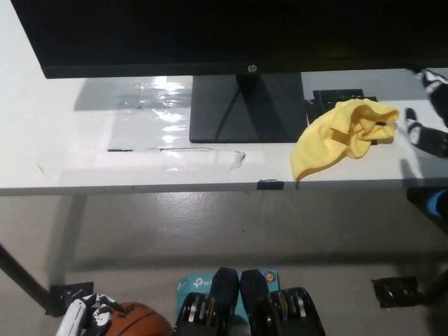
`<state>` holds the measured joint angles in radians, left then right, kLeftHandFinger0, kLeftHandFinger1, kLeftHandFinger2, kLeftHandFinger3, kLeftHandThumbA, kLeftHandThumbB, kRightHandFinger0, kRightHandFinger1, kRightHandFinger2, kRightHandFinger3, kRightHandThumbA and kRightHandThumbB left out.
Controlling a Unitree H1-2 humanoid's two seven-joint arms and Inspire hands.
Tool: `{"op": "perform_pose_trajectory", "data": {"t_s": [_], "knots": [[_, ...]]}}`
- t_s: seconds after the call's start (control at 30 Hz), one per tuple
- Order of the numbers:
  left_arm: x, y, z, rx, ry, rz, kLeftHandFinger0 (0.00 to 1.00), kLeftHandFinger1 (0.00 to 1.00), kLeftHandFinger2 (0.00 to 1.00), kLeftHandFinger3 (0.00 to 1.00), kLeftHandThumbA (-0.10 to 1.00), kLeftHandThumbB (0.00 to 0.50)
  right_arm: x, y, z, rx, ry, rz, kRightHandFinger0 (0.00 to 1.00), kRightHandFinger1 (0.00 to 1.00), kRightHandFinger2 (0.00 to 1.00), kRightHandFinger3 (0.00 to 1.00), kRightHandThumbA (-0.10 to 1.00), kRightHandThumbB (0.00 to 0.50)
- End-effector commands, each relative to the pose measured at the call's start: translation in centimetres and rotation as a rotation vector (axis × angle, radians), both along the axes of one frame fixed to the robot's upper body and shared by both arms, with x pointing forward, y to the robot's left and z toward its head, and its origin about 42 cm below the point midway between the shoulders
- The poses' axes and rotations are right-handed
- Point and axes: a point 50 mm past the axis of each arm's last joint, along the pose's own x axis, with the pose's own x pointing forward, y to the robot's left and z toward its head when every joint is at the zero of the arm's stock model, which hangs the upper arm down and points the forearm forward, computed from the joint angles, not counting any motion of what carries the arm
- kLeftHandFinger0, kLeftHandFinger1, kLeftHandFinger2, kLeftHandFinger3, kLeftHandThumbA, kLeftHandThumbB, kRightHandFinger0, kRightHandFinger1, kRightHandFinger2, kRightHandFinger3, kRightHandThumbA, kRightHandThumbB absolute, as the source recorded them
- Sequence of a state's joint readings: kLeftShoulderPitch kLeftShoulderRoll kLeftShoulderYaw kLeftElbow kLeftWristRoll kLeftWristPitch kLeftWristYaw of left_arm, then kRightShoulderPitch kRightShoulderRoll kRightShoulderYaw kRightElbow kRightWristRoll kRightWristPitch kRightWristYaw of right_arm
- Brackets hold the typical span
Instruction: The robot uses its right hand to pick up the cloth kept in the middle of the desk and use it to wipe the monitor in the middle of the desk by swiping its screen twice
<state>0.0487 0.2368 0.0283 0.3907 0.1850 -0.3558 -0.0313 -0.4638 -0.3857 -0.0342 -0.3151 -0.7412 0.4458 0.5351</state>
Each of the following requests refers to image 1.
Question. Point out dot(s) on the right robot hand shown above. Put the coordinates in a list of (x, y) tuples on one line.
[(432, 140)]

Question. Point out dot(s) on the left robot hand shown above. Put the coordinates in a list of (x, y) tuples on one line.
[(98, 311)]

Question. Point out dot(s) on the yellow microfiber cloth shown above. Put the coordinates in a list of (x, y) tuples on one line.
[(325, 147)]

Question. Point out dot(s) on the black robot body blocks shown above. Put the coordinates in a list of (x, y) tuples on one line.
[(252, 308)]

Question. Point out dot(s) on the black HP monitor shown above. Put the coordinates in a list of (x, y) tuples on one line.
[(140, 35)]

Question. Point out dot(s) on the orange basketball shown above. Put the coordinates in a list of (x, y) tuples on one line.
[(143, 320)]

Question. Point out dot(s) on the black and blue object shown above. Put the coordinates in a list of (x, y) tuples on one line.
[(425, 201)]

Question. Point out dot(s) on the teal TP-Link box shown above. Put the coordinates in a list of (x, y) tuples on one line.
[(194, 283)]

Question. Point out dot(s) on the black tape piece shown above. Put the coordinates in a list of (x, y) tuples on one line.
[(269, 184)]

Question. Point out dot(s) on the clear plastic film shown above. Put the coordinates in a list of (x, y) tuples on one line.
[(154, 101)]

